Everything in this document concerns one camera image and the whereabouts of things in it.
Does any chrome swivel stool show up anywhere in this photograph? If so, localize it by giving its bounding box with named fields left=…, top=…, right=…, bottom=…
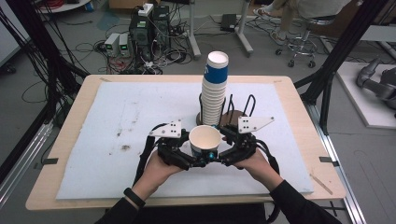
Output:
left=275, top=14, right=339, bottom=69

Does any blue print paper cup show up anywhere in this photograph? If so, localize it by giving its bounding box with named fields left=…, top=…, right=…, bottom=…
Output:
left=188, top=124, right=223, bottom=160

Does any person's left hand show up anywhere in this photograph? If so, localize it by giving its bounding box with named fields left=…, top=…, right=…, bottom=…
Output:
left=130, top=150, right=185, bottom=202

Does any black box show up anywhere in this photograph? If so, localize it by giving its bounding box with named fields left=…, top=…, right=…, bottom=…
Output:
left=219, top=13, right=238, bottom=33

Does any right hand-held gripper cable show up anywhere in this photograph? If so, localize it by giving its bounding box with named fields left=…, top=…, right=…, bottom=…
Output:
left=256, top=139, right=281, bottom=224

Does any white desk leg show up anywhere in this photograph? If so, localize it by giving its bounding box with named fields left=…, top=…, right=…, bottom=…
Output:
left=186, top=0, right=203, bottom=60
left=234, top=0, right=255, bottom=58

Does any white power strip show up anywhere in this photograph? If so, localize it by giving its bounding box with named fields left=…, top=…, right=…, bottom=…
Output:
left=137, top=3, right=155, bottom=17

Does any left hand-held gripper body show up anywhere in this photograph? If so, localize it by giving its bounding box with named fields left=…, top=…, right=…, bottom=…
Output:
left=148, top=119, right=195, bottom=172

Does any brown wire cup rack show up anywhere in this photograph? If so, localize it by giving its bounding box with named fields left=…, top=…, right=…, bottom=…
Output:
left=195, top=92, right=257, bottom=128

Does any black frame post with cables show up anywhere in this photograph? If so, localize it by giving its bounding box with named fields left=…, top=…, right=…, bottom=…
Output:
left=0, top=0, right=90, bottom=125

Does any person's right hand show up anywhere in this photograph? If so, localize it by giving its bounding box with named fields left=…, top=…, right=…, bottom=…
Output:
left=234, top=148, right=284, bottom=192

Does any hand-held gripper cable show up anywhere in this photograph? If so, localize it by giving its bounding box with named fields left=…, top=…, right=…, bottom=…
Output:
left=133, top=123, right=169, bottom=188
left=256, top=139, right=281, bottom=224

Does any black computer tower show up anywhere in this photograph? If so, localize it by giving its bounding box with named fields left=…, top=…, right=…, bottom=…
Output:
left=152, top=5, right=172, bottom=50
left=129, top=13, right=156, bottom=62

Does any white platform board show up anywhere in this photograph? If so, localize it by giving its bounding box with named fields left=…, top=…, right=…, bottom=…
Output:
left=335, top=61, right=396, bottom=130

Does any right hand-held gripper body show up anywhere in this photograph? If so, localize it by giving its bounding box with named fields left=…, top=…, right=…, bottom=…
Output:
left=230, top=116, right=276, bottom=169

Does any stack of white paper cups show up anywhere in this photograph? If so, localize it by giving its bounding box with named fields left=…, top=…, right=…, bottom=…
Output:
left=200, top=50, right=230, bottom=127

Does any left hand-held gripper cable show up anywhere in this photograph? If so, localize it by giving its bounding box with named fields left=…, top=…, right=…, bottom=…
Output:
left=133, top=123, right=169, bottom=188

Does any grey bench power supply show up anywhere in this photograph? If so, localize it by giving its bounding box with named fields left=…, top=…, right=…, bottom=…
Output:
left=104, top=32, right=120, bottom=58
left=118, top=33, right=132, bottom=58

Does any black wristband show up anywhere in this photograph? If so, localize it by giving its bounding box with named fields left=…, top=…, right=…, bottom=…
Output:
left=123, top=187, right=147, bottom=208

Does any white foam mat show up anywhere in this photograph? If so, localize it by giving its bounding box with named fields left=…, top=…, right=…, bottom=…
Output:
left=55, top=81, right=315, bottom=200

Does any aluminium rail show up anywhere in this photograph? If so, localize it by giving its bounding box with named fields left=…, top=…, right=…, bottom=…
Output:
left=0, top=120, right=54, bottom=206
left=306, top=104, right=367, bottom=224

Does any tangle of floor cables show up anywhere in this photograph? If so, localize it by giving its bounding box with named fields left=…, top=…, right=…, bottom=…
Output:
left=74, top=40, right=194, bottom=76

